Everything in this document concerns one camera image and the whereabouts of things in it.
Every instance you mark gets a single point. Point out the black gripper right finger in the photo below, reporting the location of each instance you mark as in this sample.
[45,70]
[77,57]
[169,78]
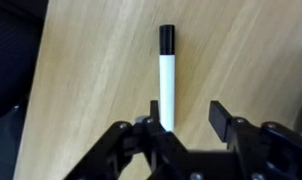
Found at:
[257,150]

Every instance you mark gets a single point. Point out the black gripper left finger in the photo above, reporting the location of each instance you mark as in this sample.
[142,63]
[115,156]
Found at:
[131,150]

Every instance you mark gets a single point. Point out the white marker with black cap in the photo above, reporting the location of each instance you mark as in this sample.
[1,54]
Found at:
[166,83]

